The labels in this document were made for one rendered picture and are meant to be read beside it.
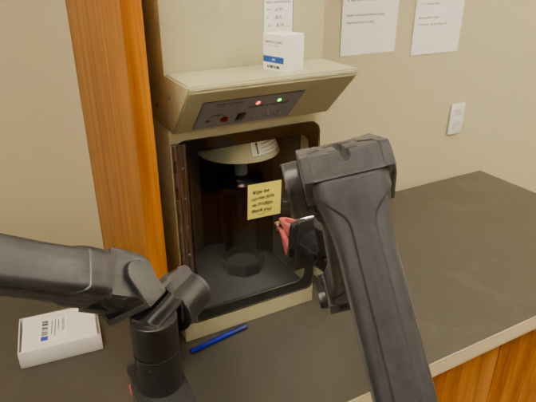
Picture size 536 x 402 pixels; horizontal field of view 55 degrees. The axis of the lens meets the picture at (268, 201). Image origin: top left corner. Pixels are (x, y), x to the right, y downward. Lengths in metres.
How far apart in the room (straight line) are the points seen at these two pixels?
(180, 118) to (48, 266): 0.38
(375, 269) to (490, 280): 1.05
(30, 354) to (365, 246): 0.87
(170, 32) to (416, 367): 0.66
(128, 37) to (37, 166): 0.64
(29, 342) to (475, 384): 1.01
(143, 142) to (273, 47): 0.27
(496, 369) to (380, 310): 1.03
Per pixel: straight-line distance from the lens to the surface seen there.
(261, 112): 0.93
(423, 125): 1.91
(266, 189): 1.04
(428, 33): 1.82
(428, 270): 1.44
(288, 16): 0.99
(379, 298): 0.41
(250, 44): 0.96
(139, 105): 0.81
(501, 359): 1.42
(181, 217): 0.98
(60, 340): 1.17
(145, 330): 0.64
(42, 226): 1.42
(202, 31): 0.92
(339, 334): 1.18
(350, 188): 0.42
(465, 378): 1.34
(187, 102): 0.82
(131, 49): 0.79
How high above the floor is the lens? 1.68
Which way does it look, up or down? 25 degrees down
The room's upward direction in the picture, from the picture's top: straight up
